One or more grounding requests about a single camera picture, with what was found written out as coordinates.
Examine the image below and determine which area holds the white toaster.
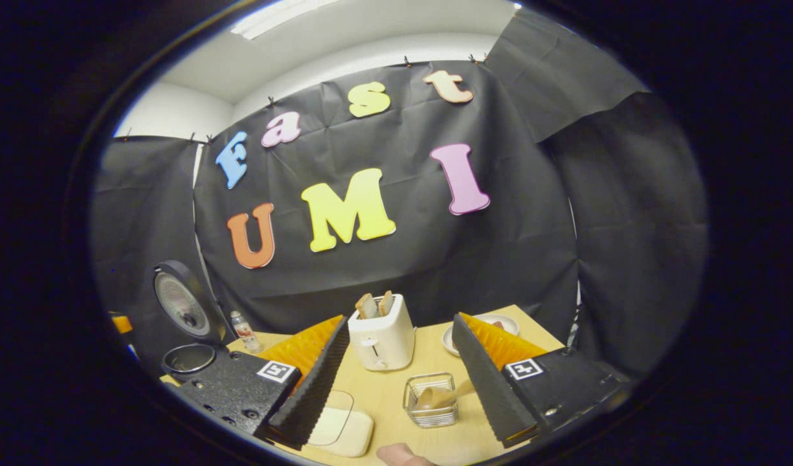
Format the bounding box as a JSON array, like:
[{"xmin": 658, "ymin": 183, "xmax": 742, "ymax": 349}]
[{"xmin": 348, "ymin": 294, "xmax": 417, "ymax": 372}]

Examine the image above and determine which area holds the wooden spoon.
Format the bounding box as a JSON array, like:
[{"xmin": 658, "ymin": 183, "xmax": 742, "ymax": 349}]
[{"xmin": 414, "ymin": 379, "xmax": 476, "ymax": 412}]

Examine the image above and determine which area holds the dark grey rice cooker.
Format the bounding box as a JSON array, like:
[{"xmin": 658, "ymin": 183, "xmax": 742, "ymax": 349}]
[{"xmin": 151, "ymin": 260, "xmax": 238, "ymax": 383}]

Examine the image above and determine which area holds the small clear plastic bottle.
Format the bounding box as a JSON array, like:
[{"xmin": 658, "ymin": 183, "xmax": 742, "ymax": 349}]
[{"xmin": 230, "ymin": 311, "xmax": 263, "ymax": 355}]

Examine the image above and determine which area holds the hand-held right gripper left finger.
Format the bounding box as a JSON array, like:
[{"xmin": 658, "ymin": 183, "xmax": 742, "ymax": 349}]
[{"xmin": 173, "ymin": 315, "xmax": 352, "ymax": 452}]

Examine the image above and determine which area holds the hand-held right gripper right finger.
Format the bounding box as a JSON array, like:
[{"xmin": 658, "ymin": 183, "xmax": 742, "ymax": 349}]
[{"xmin": 451, "ymin": 312, "xmax": 636, "ymax": 449}]

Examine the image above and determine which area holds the long ceiling light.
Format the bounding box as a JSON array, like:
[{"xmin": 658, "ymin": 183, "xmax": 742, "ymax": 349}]
[{"xmin": 231, "ymin": 0, "xmax": 339, "ymax": 41}]

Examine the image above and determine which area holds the wire chopstick holder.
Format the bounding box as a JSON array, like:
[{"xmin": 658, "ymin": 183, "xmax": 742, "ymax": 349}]
[{"xmin": 403, "ymin": 372, "xmax": 460, "ymax": 429}]

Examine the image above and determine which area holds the black backdrop cloth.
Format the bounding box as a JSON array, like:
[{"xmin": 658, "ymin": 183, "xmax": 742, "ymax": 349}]
[{"xmin": 89, "ymin": 6, "xmax": 711, "ymax": 383}]

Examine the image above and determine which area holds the white round plate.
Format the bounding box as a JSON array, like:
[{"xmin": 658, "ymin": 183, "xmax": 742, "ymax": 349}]
[{"xmin": 441, "ymin": 314, "xmax": 520, "ymax": 357}]

